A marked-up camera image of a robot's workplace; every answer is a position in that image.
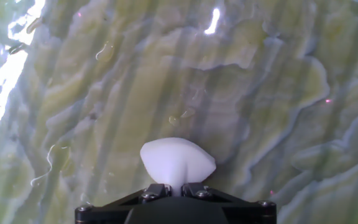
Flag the green marble pattern mat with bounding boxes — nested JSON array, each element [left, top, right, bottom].
[[0, 0, 358, 224]]

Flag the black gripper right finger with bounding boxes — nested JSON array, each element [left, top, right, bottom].
[[181, 182, 277, 224]]

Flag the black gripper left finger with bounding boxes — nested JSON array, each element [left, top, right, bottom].
[[75, 183, 172, 224]]

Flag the white sponge block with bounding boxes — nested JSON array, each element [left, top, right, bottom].
[[139, 137, 217, 197]]

